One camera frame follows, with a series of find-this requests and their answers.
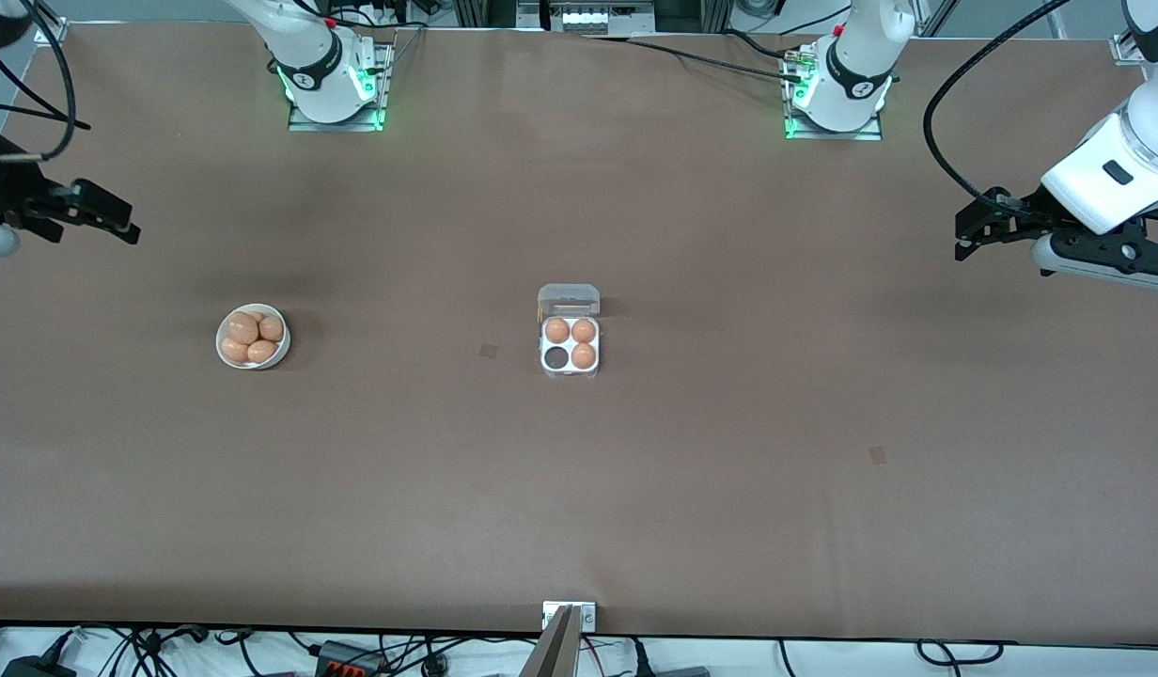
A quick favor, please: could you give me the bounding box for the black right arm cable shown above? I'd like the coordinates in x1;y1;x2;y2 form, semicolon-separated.
0;0;93;165

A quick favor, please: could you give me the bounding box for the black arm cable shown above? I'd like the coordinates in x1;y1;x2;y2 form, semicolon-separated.
922;0;1073;208
0;0;93;165

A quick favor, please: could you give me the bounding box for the white round bowl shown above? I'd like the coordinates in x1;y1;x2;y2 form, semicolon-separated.
215;303;291;370

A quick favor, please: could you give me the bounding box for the grey camera mount bar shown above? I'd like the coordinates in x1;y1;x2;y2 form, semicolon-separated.
519;605;585;677

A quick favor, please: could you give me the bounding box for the long black table cable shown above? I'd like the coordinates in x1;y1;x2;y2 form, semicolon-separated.
579;34;807;84

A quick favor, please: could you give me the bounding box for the black box with red parts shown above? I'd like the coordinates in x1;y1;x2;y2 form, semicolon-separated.
314;640;388;677

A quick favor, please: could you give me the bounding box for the grey electrical box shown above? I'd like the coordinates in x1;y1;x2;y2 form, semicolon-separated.
549;0;657;37

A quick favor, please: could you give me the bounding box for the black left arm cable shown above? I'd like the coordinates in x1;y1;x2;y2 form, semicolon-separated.
922;0;1073;208

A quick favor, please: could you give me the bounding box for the small metal bracket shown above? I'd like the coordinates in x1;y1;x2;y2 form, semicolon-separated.
542;601;598;632

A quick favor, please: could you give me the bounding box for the black looped floor cable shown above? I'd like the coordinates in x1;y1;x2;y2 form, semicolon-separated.
917;639;1005;665

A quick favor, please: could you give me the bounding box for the clear plastic egg box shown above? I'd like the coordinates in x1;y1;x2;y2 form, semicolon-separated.
538;283;602;380

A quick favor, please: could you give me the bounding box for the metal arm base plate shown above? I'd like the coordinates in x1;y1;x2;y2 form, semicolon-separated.
782;42;884;142
287;41;394;133

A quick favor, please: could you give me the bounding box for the black power adapter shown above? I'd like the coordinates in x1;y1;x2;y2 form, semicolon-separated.
0;656;78;677

